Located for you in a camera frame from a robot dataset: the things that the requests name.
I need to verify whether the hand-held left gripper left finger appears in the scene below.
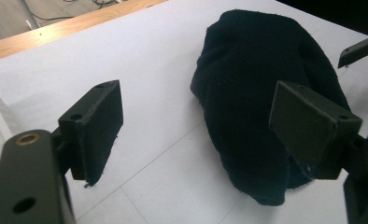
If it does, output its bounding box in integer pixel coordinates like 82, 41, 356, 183
58, 79, 124, 188

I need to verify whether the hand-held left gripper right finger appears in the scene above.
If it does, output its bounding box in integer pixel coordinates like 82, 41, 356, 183
268, 79, 363, 181

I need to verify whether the black knit vest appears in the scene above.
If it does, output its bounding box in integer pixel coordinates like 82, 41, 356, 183
190, 8, 351, 207

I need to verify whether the white desk frame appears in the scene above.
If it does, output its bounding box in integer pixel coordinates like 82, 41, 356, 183
18, 0, 40, 31

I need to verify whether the wooden table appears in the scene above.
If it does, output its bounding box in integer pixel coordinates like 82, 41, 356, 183
0, 0, 167, 63

